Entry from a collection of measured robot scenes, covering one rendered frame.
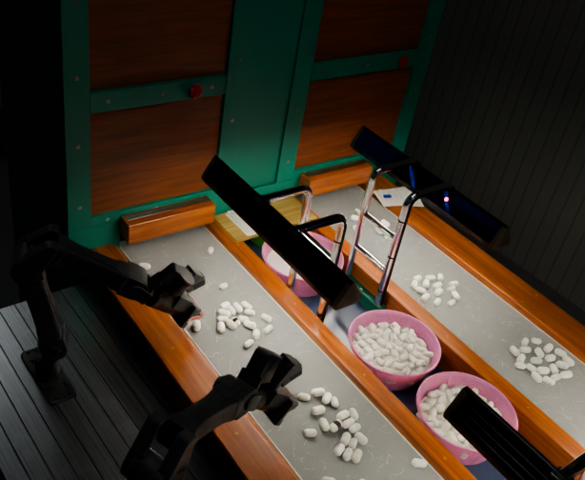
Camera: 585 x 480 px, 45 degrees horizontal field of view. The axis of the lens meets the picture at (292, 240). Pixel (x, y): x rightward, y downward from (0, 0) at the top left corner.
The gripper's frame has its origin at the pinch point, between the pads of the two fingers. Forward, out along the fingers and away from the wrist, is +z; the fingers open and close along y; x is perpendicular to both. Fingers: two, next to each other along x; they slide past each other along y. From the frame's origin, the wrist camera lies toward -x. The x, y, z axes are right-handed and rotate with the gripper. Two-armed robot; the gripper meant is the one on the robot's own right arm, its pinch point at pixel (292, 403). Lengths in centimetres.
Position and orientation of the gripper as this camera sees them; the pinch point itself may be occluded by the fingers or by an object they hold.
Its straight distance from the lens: 166.7
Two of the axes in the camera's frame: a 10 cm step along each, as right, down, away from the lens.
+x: -6.2, 7.8, 1.1
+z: 5.2, 3.0, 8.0
